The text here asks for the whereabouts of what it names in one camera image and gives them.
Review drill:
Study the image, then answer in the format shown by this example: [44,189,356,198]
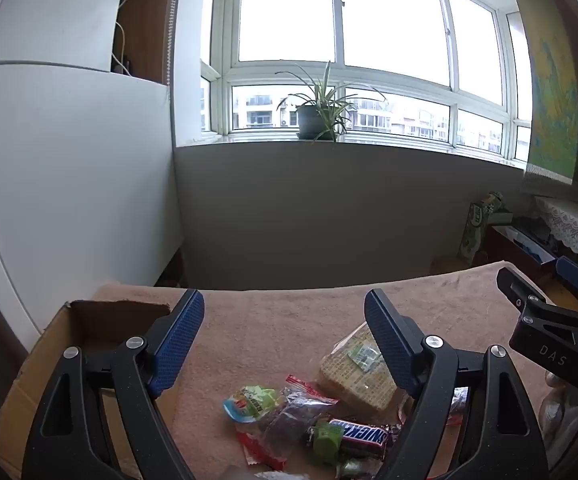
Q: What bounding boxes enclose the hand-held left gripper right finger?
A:
[364,288,552,480]

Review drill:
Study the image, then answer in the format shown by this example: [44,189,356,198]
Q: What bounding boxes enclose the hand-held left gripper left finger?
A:
[21,288,206,480]

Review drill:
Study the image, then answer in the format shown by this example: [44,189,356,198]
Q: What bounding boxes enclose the sliced bread packet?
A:
[317,321,411,412]

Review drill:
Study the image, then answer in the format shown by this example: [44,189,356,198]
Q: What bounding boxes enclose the red and white snack packet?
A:
[446,386,471,427]

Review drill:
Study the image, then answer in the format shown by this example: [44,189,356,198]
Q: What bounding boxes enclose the green jelly cup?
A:
[222,384,286,424]

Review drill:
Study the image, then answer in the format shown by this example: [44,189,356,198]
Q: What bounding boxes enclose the brown chocolate bar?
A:
[328,417,404,459]

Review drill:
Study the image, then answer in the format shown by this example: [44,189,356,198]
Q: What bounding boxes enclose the small green snack packet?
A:
[305,422,346,464]

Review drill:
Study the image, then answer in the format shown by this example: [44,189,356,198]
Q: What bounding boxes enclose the clear packet with red ends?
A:
[234,374,341,472]

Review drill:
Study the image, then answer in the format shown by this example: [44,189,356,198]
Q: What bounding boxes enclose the silver snack wrapper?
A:
[335,456,386,479]

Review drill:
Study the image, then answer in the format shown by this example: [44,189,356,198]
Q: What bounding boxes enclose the cardboard box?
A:
[0,299,182,480]

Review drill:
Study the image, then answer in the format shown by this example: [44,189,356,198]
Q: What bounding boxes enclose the person's right hand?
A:
[543,372,578,463]

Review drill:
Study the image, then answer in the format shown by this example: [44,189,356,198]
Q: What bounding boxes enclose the white lace cloth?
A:
[534,195,578,277]

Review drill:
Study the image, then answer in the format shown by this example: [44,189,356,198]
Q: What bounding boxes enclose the dark wooden cabinet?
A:
[484,215,578,313]

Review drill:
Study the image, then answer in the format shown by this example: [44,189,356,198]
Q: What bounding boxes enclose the round wooden stool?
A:
[429,255,471,276]

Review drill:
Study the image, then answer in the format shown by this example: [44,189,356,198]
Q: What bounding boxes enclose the green and white carton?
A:
[456,191,503,264]

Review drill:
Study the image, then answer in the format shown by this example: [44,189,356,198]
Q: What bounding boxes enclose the white cabinet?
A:
[0,0,186,343]

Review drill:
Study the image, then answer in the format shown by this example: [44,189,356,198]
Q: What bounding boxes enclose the potted spider plant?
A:
[275,60,388,144]

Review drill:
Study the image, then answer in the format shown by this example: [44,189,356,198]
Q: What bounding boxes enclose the white framed window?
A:
[200,0,534,167]

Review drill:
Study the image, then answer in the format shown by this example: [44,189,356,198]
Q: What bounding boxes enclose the wooden shelf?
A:
[113,0,176,86]

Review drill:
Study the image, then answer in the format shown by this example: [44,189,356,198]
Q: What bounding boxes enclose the wall map poster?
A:
[519,0,578,187]

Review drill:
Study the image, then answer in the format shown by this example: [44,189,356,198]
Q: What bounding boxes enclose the white cable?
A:
[111,0,156,75]

